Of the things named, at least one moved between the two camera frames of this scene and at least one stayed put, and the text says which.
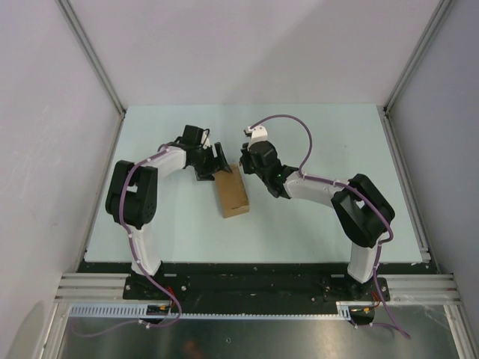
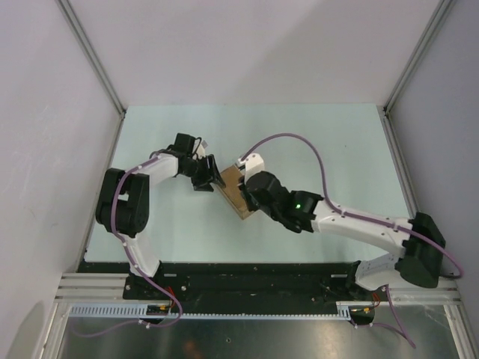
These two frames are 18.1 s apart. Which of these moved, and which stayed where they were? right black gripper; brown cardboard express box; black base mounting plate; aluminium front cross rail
Moved: right black gripper; brown cardboard express box
Stayed: aluminium front cross rail; black base mounting plate
